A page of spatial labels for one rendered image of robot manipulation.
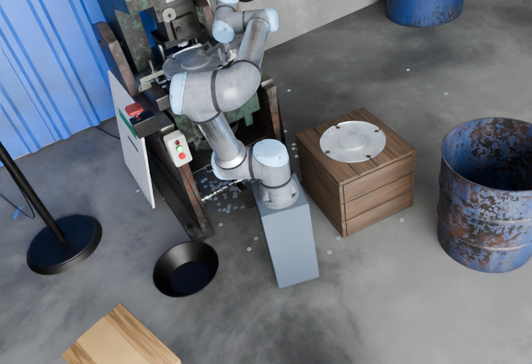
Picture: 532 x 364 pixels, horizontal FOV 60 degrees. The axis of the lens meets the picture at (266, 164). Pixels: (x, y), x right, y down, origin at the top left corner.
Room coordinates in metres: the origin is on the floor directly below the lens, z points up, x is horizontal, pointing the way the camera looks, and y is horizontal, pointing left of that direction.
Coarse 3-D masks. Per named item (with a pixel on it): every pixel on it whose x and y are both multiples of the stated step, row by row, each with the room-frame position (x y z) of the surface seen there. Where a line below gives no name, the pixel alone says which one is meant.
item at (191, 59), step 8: (192, 48) 1.94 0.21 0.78; (200, 48) 1.92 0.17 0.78; (176, 56) 1.90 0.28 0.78; (184, 56) 1.88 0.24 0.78; (192, 56) 1.85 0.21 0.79; (200, 56) 1.83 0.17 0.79; (216, 56) 1.81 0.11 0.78; (168, 64) 1.84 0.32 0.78; (176, 64) 1.82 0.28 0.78; (184, 64) 1.79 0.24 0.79; (192, 64) 1.77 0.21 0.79; (200, 64) 1.76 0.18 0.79; (208, 64) 1.76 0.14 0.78; (216, 64) 1.74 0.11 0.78; (168, 72) 1.76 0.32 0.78; (176, 72) 1.75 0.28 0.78; (184, 72) 1.73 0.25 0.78
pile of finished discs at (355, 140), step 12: (324, 132) 1.69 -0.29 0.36; (336, 132) 1.67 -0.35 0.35; (348, 132) 1.65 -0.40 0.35; (360, 132) 1.64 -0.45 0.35; (372, 132) 1.62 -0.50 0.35; (324, 144) 1.61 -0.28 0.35; (336, 144) 1.59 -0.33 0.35; (348, 144) 1.56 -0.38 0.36; (360, 144) 1.55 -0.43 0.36; (372, 144) 1.54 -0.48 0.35; (384, 144) 1.52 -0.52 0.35; (336, 156) 1.51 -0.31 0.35; (348, 156) 1.49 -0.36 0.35; (360, 156) 1.48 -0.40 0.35; (372, 156) 1.46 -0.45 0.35
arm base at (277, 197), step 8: (264, 184) 1.21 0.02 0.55; (288, 184) 1.21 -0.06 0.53; (296, 184) 1.25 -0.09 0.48; (264, 192) 1.21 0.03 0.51; (272, 192) 1.20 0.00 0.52; (280, 192) 1.19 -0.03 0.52; (288, 192) 1.20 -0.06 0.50; (296, 192) 1.22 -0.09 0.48; (264, 200) 1.21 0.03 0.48; (272, 200) 1.19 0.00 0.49; (280, 200) 1.18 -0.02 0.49; (288, 200) 1.18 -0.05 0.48; (272, 208) 1.18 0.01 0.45; (280, 208) 1.18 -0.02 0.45
